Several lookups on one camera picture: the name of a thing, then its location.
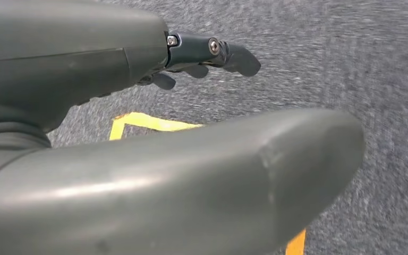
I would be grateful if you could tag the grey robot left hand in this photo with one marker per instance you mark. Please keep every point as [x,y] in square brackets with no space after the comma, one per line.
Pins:
[66,52]

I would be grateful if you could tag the yellow floor tape square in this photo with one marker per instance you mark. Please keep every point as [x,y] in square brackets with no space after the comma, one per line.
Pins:
[147,121]

